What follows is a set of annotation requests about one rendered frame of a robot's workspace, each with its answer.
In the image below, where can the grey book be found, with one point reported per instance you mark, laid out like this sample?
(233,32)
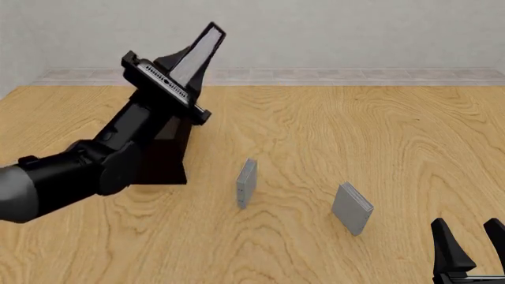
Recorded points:
(351,208)
(246,185)

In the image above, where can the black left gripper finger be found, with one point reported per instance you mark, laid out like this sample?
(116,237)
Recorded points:
(173,60)
(202,75)

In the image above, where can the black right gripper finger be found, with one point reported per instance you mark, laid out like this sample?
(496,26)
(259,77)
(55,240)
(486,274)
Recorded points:
(498,236)
(450,254)

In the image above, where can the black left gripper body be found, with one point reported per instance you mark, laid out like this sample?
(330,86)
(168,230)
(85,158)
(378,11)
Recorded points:
(165,85)

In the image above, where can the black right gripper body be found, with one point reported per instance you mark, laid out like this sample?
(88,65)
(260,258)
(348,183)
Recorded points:
(469,279)

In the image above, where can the black and grey left robot arm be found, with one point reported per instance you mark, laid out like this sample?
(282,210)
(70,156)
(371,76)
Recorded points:
(71,174)

